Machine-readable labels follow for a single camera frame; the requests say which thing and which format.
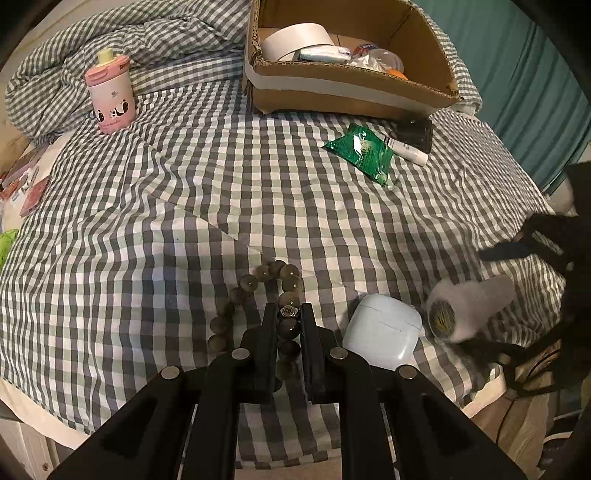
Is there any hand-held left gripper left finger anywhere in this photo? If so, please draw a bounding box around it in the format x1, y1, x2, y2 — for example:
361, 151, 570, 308
46, 303, 280, 480

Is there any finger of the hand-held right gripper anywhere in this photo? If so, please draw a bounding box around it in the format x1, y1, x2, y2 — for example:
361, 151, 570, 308
455, 336, 570, 397
478, 213, 574, 273

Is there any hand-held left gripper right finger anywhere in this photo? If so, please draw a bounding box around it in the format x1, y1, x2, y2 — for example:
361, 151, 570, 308
301, 303, 527, 480

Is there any dark bead bracelet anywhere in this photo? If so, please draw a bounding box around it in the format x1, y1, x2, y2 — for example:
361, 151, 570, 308
208, 259, 305, 394

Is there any plastic bottle with blue label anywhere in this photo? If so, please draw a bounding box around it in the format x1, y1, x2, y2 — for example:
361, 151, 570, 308
350, 43, 408, 80

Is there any cardboard box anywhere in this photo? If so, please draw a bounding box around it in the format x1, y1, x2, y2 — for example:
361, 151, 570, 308
242, 0, 464, 121

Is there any white tape roll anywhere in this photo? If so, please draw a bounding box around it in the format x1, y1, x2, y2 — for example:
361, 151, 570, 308
262, 22, 339, 62

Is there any white earbud case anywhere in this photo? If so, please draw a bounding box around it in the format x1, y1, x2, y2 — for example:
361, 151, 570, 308
342, 294, 424, 372

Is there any white tube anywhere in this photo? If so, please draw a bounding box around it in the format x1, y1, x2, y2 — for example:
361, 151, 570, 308
379, 135, 430, 167

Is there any black flat device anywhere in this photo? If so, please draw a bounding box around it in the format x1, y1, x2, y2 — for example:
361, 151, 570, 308
387, 117, 435, 155

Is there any teal curtain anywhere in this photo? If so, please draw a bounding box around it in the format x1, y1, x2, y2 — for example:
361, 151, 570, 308
413, 0, 591, 188

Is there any checked bed sheet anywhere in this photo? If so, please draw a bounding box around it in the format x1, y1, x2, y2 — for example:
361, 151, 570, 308
0, 74, 570, 468

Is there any green foil packet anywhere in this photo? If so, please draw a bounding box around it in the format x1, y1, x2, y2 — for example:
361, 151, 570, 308
322, 122, 397, 186

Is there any white cabinet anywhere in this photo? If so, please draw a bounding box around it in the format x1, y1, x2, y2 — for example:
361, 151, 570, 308
0, 406, 61, 480

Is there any red packet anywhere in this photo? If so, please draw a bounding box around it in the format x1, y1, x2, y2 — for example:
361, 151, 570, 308
20, 176, 51, 219

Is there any bright green cloth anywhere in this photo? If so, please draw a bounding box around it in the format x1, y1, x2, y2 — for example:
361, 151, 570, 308
0, 229, 20, 271

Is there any pink drinking cup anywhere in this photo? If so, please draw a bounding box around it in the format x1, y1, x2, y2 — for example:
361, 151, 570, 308
84, 47, 137, 136

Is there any pile of reddish packets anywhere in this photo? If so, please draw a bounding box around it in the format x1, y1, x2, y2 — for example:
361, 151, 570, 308
0, 150, 43, 200

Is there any checked duvet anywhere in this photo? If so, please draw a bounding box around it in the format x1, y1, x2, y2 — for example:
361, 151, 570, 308
4, 0, 259, 145

